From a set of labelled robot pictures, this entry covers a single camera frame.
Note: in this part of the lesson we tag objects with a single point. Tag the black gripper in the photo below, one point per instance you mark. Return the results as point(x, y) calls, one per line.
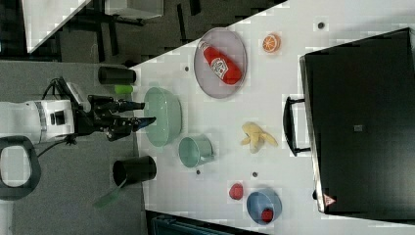
point(103, 117)

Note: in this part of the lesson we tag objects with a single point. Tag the yellow peeled banana toy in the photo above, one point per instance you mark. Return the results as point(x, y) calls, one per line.
point(255, 135)

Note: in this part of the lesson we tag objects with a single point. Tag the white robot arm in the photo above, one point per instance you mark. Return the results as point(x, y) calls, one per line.
point(26, 124)

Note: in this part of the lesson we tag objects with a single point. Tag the green mug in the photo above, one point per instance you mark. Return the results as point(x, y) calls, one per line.
point(195, 150)

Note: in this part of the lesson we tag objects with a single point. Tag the green round object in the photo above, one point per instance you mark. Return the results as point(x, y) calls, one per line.
point(124, 89)

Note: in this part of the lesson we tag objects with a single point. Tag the green colander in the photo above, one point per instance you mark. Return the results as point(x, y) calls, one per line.
point(165, 107)

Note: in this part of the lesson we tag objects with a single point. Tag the black cylinder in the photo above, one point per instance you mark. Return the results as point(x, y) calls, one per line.
point(108, 75)

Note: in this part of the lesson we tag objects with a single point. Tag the black utensil cup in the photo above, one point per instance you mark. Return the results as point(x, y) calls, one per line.
point(134, 170)

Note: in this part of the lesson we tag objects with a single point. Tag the green spatula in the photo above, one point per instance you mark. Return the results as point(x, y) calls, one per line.
point(110, 197)

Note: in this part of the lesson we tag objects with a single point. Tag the red ketchup bottle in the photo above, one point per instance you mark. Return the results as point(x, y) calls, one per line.
point(221, 65)

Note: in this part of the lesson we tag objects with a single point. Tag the grey round plate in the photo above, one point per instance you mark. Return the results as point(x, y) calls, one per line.
point(229, 43)

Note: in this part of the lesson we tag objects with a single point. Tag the red strawberry toy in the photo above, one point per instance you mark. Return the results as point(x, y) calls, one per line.
point(236, 192)

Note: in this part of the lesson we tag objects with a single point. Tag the orange slice toy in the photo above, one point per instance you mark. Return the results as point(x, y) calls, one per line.
point(271, 43)

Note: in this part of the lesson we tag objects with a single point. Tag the small red toy in cup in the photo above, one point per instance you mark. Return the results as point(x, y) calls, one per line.
point(267, 215)

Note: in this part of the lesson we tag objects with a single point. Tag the black toaster oven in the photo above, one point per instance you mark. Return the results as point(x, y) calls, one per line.
point(359, 103)

